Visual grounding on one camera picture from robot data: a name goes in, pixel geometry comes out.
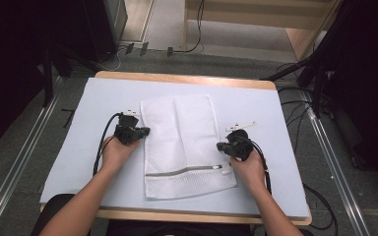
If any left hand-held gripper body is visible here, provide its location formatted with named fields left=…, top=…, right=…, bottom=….
left=113, top=109, right=143, bottom=147

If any black metal stand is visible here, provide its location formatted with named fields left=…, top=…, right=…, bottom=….
left=41, top=45, right=77, bottom=108
left=260, top=55, right=330, bottom=120

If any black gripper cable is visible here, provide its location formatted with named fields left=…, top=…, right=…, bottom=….
left=92, top=112, right=125, bottom=178
left=239, top=135, right=274, bottom=197

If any wooden table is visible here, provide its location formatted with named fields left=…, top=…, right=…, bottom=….
left=39, top=70, right=313, bottom=227

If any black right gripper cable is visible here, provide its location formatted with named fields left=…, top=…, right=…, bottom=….
left=239, top=135, right=274, bottom=197

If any person's left hand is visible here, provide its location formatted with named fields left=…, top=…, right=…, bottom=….
left=100, top=135, right=142, bottom=172

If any light wooden furniture frame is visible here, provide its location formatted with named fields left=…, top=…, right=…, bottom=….
left=182, top=0, right=343, bottom=62

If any black floor cable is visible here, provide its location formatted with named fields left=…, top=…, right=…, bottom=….
left=276, top=62, right=313, bottom=155
left=301, top=182, right=340, bottom=231

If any black hanging cable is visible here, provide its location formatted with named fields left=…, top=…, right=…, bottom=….
left=172, top=0, right=207, bottom=54

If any black curtain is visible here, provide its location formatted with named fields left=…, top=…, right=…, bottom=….
left=0, top=0, right=128, bottom=157
left=308, top=0, right=378, bottom=196

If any person's lap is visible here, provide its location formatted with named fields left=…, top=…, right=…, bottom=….
left=105, top=219, right=254, bottom=236

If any white mesh laundry bag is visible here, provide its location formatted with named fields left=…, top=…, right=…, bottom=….
left=139, top=93, right=238, bottom=201

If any person's right hand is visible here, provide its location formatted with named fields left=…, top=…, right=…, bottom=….
left=229, top=148, right=269, bottom=195

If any white floor cable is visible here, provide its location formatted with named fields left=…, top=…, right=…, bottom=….
left=101, top=48, right=127, bottom=72

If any white table mat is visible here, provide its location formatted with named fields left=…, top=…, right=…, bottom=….
left=39, top=77, right=311, bottom=219

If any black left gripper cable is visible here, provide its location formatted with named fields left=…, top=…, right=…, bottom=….
left=92, top=112, right=125, bottom=178

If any metal floor rail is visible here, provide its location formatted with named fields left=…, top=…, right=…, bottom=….
left=298, top=88, right=372, bottom=236
left=0, top=76, right=64, bottom=236

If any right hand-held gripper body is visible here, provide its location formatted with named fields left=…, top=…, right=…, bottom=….
left=223, top=121, right=257, bottom=162

